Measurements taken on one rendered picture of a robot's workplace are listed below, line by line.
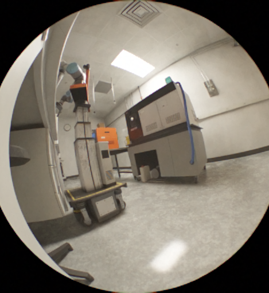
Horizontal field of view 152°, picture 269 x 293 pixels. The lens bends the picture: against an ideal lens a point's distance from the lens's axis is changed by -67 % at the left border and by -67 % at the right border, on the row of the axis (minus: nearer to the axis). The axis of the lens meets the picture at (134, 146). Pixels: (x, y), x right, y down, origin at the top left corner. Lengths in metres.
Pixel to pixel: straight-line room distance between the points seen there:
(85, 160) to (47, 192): 0.44
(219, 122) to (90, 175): 2.41
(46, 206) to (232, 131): 2.82
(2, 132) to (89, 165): 0.85
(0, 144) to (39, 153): 0.62
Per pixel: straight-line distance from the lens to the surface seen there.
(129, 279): 0.58
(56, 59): 0.42
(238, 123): 2.46
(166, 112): 1.49
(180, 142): 1.29
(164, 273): 0.57
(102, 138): 1.89
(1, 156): 0.16
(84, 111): 1.09
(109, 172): 0.95
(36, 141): 0.78
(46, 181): 0.75
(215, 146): 2.42
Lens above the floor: 0.53
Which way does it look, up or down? 5 degrees up
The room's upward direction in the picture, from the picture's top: 11 degrees counter-clockwise
